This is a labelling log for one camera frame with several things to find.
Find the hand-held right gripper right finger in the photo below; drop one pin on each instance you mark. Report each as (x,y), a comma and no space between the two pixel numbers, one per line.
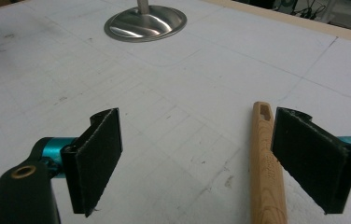
(313,155)

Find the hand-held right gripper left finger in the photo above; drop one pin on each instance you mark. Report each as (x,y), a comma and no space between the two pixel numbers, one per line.
(95,161)

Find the round metal stand base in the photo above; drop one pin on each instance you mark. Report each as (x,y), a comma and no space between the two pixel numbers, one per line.
(145,23)

